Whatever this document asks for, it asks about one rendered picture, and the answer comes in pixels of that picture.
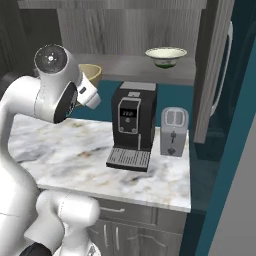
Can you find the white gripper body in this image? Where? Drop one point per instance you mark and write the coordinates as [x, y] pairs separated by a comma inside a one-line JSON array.
[[93, 100]]

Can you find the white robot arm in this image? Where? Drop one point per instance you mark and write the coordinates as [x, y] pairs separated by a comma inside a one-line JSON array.
[[23, 100]]

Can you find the tan bowl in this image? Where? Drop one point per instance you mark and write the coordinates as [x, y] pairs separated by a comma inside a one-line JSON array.
[[93, 72]]

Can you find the white bowl with green rim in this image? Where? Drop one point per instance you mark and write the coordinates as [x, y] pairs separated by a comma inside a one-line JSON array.
[[165, 56]]

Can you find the black coffee machine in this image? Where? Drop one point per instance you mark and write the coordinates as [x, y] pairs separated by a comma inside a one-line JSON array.
[[133, 116]]

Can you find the grey wooden shelf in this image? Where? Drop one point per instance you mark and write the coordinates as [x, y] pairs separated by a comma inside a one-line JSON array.
[[130, 68]]

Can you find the grey toaster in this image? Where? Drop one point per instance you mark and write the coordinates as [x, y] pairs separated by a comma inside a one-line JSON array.
[[174, 136]]

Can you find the grey wooden tall side panel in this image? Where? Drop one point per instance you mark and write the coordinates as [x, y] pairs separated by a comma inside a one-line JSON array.
[[208, 83]]

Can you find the grey drawer front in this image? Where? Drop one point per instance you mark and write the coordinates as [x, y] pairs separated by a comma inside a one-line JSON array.
[[140, 213]]

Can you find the grey cupboard door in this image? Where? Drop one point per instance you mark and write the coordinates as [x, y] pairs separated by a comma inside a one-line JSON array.
[[100, 238], [146, 241]]

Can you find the teal fridge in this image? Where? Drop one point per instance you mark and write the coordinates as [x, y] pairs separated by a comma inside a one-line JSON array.
[[233, 110]]

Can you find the grey wooden wall cupboard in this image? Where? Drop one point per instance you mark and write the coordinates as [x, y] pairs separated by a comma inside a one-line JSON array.
[[126, 26]]

